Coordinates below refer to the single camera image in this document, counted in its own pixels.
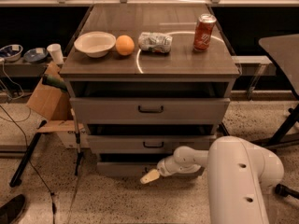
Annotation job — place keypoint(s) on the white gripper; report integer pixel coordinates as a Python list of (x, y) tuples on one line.
[(167, 167)]

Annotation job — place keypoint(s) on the grey bottom drawer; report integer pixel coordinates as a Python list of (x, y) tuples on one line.
[(124, 169)]

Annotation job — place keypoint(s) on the grey drawer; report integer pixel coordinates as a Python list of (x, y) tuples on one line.
[(150, 110), (148, 144), (124, 169)]

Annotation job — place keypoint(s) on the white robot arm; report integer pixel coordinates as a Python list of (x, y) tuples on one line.
[(237, 172)]

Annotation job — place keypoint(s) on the grey middle drawer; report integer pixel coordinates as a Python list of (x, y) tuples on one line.
[(148, 144)]

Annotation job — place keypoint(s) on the grey top drawer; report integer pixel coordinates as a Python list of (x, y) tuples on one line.
[(150, 110)]

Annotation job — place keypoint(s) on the grey drawer cabinet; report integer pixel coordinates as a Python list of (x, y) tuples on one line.
[(182, 73)]

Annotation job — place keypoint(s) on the thin tripod pole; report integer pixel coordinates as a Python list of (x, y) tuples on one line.
[(78, 142)]

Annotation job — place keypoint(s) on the black stand leg right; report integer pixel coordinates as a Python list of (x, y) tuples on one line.
[(223, 129)]

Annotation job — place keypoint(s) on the brown cardboard box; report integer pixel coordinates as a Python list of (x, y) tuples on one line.
[(54, 106)]

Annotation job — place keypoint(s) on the orange fruit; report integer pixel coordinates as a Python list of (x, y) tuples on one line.
[(125, 45)]

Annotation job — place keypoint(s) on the crumpled chip bag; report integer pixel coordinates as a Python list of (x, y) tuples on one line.
[(155, 42)]

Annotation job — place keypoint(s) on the black tripod leg left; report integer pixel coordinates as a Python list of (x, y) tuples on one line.
[(16, 178)]

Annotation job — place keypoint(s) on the white bowl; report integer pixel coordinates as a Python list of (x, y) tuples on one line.
[(95, 44)]

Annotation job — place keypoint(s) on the black shoe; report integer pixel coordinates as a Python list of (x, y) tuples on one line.
[(10, 211)]

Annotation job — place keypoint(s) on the red soda can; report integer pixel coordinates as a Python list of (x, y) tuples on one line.
[(203, 31)]

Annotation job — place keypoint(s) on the white paper cup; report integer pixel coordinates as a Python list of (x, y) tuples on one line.
[(55, 52)]

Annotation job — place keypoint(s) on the blue patterned bowl right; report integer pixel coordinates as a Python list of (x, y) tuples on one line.
[(37, 55)]

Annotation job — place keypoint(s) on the blue patterned bowl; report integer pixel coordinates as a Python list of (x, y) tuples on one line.
[(11, 53), (37, 55)]

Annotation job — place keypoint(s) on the blue patterned bowl left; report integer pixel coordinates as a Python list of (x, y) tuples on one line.
[(11, 53)]

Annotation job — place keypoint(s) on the green handled tool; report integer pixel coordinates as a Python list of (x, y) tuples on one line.
[(54, 82)]

